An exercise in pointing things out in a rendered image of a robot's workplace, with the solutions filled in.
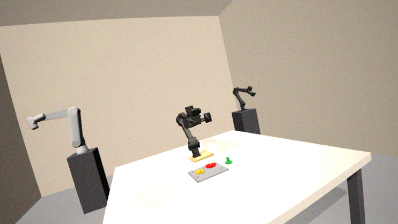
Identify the green gear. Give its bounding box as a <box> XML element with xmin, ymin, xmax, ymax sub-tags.
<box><xmin>225</xmin><ymin>157</ymin><xmax>233</xmax><ymax>164</ymax></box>

